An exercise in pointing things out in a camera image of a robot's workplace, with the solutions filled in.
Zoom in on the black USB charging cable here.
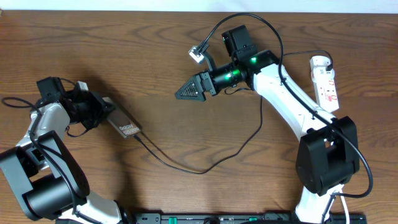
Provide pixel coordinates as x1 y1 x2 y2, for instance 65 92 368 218
132 50 334 175

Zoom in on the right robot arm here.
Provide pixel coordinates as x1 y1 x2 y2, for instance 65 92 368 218
175 26 359 223

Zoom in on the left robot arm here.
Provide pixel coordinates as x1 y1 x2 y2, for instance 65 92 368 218
1 77 135 223

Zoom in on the white USB charger plug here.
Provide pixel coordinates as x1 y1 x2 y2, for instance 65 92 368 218
311 67 335 83

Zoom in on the white power strip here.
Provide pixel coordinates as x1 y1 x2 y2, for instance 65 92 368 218
310 55 339 113

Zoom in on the right camera black cable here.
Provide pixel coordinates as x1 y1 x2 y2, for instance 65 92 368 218
198 12 374 224

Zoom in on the camera black cable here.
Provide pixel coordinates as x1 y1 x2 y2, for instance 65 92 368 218
198 12 374 224
1 77 103 224

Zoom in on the left camera black cable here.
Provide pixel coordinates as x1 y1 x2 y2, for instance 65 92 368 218
1 77 103 224

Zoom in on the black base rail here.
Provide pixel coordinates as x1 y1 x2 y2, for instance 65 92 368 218
132 212 368 224

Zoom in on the white power strip cord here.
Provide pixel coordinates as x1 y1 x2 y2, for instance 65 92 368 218
338 194 351 224

